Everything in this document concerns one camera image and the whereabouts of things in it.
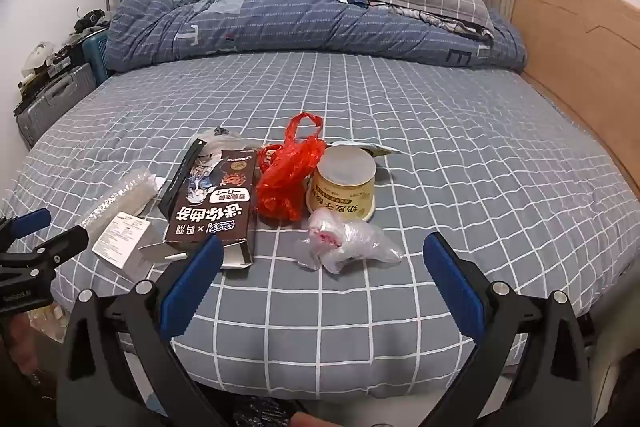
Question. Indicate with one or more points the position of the grey checked bedsheet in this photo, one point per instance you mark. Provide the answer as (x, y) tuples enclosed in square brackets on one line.
[(450, 157)]

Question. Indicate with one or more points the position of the yellow round tub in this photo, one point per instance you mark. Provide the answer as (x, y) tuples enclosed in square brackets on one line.
[(345, 197)]

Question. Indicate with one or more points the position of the red plastic bag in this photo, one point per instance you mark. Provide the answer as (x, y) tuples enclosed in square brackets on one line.
[(285, 177)]

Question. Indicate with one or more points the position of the white round appliance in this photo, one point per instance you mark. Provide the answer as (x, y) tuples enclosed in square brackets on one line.
[(39, 54)]

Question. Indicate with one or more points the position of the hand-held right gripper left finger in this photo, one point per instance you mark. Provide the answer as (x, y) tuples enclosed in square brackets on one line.
[(195, 287)]

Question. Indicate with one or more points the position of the grey suitcase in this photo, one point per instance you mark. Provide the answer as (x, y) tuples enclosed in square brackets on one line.
[(55, 102)]

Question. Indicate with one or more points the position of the white green wrapper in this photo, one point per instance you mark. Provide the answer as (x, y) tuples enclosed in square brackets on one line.
[(385, 150)]

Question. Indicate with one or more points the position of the black gadget pile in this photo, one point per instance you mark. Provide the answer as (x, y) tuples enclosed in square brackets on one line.
[(90, 21)]

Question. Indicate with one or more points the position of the plaid garment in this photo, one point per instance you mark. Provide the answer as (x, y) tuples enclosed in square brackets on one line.
[(450, 21)]

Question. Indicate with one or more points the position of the wooden headboard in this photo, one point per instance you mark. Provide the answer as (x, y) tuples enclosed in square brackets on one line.
[(575, 57)]

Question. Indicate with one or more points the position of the clear crumpled plastic bag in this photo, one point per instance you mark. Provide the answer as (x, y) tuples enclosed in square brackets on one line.
[(350, 239)]

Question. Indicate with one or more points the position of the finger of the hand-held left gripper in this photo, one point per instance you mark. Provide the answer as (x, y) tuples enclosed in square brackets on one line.
[(65, 243), (32, 219)]

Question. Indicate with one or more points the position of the blue striped quilt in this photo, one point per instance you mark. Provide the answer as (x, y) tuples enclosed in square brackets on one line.
[(300, 17)]

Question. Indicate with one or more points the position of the black sachet packet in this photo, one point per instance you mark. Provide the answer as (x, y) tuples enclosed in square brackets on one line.
[(182, 172)]

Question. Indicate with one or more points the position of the brown cookie box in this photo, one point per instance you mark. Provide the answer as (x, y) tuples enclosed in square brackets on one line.
[(215, 207)]

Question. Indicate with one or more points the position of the person's right hand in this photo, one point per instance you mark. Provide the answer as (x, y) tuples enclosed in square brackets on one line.
[(309, 420)]

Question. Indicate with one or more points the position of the white labelled packet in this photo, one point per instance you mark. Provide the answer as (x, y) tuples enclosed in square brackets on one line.
[(122, 234)]

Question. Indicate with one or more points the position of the teal plastic crate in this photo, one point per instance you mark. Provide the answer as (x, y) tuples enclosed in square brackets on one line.
[(97, 52)]

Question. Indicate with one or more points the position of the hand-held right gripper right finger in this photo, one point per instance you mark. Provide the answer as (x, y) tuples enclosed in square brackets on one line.
[(455, 287)]

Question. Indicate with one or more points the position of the clear bubble wrap packet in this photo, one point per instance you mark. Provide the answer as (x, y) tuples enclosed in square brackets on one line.
[(120, 197)]

